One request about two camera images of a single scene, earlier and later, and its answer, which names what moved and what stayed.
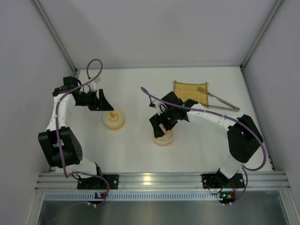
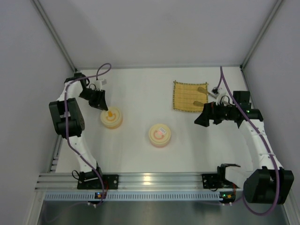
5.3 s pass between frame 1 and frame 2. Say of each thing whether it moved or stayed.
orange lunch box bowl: moved
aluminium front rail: stayed
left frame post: stayed
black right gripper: moved
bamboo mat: stayed
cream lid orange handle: stayed
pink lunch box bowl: moved
